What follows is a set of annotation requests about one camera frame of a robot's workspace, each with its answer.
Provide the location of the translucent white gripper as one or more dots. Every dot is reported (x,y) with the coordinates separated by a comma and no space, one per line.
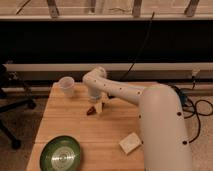
(98,104)

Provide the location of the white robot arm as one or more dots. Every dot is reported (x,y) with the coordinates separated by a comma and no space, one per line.
(162,126)

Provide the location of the white sponge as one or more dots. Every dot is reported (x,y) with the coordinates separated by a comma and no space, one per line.
(130,143)

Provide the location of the clear plastic measuring cup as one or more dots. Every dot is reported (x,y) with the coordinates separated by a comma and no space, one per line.
(66,85)

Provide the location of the green round plate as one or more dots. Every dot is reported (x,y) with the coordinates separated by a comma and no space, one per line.
(62,153)

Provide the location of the black office chair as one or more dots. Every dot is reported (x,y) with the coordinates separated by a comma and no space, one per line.
(5,77)

